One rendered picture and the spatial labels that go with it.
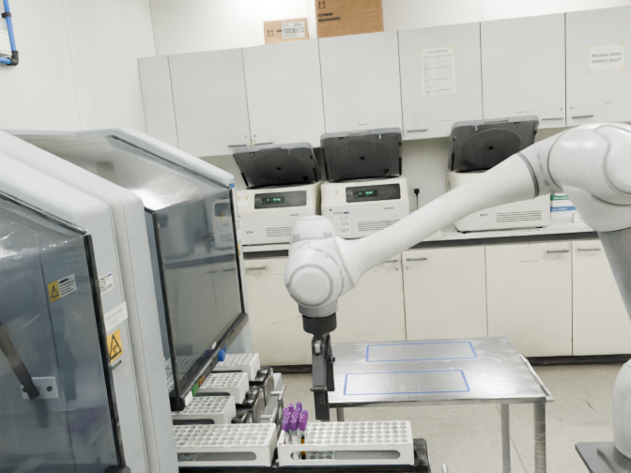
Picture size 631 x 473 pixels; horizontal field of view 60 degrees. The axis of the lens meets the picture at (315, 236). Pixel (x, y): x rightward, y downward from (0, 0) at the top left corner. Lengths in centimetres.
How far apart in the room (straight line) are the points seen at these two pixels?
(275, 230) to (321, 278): 262
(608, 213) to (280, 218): 269
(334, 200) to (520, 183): 241
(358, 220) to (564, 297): 136
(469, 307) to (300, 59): 195
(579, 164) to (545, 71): 288
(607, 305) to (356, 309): 154
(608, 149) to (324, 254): 49
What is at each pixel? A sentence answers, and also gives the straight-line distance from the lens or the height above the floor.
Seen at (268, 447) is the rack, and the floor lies 86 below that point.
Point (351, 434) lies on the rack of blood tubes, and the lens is 131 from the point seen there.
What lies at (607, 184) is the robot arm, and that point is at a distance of 101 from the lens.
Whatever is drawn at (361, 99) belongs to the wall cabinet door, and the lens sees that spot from 374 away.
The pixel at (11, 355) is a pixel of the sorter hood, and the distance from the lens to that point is 79.
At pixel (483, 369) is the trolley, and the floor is 82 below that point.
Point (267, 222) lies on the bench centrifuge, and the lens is 355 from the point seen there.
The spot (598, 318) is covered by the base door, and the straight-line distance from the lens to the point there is 385.
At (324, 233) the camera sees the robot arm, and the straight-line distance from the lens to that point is 113.
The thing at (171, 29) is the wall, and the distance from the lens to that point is 442.
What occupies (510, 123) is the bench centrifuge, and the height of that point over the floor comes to 155.
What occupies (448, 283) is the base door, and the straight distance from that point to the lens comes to 358.
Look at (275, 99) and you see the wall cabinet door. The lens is 380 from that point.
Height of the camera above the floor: 151
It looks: 9 degrees down
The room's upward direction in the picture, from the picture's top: 5 degrees counter-clockwise
